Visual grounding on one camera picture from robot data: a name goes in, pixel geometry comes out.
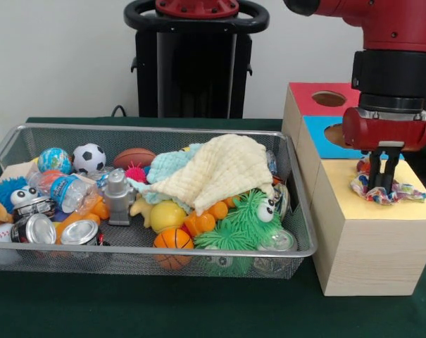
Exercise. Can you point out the large blue spiky puffer toy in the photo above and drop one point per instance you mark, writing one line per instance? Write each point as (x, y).
(1, 186)

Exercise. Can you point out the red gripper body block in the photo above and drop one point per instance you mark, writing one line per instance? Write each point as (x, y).
(385, 134)

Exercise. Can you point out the brown toy football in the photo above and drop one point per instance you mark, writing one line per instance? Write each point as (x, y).
(135, 158)

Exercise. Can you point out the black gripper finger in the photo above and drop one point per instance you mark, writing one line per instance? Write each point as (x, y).
(390, 172)
(374, 170)

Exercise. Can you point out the black white soccer ball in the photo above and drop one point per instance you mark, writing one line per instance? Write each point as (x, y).
(88, 158)

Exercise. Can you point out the silver mesh bin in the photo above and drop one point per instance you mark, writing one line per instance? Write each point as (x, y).
(57, 264)

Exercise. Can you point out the wooden three-hole box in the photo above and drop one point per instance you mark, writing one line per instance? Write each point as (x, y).
(367, 253)

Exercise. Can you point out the light blue cloth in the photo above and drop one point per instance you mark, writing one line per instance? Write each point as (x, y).
(167, 162)

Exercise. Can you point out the robot pedestal with red flange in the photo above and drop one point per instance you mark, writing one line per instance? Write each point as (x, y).
(198, 70)

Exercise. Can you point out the green spiky puffer toy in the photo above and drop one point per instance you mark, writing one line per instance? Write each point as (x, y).
(241, 225)

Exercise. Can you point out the blue globe ball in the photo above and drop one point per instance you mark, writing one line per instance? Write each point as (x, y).
(55, 161)

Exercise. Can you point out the knotted polka dot cloth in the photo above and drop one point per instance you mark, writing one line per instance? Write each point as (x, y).
(406, 193)

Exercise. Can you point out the silver toy robot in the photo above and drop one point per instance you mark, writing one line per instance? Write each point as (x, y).
(119, 197)

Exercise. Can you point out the orange toy basketball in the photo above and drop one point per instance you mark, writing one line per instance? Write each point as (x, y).
(174, 241)

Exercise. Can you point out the cream yellow cloth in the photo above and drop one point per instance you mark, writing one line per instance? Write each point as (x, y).
(223, 165)

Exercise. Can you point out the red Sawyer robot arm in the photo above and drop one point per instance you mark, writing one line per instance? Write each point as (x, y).
(392, 53)

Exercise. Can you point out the orange plastic toy brick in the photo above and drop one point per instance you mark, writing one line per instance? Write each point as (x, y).
(202, 220)

